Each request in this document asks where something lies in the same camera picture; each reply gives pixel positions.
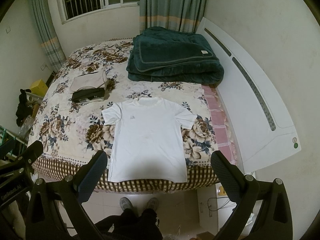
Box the white t-shirt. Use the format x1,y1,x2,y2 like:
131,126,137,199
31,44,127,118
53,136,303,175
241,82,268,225
102,97,196,183

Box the black cloth on rack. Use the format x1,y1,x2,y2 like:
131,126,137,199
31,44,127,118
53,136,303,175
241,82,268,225
16,89,33,127

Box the floral bed cover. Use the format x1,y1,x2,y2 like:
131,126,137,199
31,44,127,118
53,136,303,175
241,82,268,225
29,38,217,193

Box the left grey shoe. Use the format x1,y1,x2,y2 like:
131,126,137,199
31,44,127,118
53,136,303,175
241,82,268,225
119,197,134,211

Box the grey shoe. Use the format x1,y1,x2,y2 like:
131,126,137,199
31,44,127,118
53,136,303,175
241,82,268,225
146,197,159,211
119,197,134,211

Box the yellow box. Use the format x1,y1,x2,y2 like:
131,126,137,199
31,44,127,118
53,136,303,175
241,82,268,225
30,79,48,97

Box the pink checked bed sheet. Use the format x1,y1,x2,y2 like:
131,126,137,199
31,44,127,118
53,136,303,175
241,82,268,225
202,85,238,165

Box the right grey shoe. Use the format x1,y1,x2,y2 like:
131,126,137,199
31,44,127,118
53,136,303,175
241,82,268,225
146,197,159,211

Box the beige folded garment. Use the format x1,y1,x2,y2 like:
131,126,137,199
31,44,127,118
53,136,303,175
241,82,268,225
70,70,107,93

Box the teal striped curtain left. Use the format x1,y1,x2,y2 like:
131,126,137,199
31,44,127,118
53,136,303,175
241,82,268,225
28,0,66,73

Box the teal striped curtain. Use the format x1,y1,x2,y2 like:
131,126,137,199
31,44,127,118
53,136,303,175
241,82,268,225
28,0,66,73
139,0,206,33

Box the dark green folded blanket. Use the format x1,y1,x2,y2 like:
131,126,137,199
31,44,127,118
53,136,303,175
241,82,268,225
126,27,224,85

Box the teal striped curtain right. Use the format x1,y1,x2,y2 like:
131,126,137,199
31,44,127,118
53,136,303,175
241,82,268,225
139,0,206,33

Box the black floor cable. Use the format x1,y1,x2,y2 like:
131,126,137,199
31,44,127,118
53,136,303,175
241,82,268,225
207,196,237,218

